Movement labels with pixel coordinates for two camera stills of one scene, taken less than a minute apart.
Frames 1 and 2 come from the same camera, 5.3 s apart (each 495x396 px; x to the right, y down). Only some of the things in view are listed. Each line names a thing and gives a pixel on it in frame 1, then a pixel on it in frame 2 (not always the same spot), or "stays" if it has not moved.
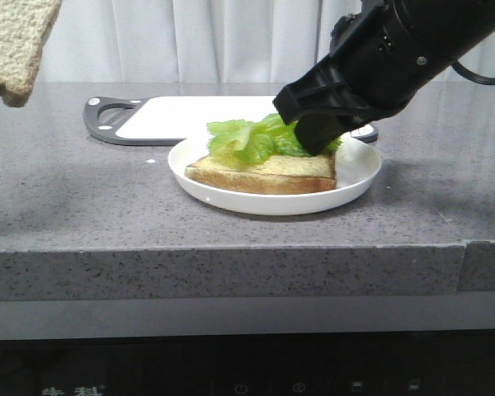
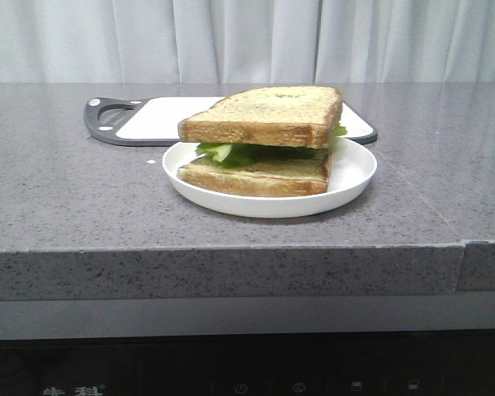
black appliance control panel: (464, 362) stays
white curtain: (215, 41) stays
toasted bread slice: (14, 35) to (301, 116)
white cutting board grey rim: (169, 120) stays
